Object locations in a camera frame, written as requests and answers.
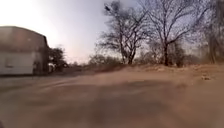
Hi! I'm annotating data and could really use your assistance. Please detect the low bushes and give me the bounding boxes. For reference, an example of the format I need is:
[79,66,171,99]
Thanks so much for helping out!
[64,54,124,73]

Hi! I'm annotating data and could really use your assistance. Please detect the bare tree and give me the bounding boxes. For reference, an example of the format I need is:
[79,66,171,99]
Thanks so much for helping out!
[139,0,211,67]
[96,1,151,66]
[199,0,224,65]

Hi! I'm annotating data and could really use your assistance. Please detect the brown dirt ground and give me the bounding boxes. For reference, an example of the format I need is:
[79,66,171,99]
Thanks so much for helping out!
[0,68,224,128]

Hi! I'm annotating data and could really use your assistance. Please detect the dry grass verge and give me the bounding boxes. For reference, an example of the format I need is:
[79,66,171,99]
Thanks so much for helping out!
[83,62,224,83]

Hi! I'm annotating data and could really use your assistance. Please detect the dark leafy tree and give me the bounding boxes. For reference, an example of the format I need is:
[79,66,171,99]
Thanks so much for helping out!
[48,46,68,73]

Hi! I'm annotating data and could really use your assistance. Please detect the white building with dark roof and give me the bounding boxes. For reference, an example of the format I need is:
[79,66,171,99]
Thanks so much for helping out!
[0,25,51,76]

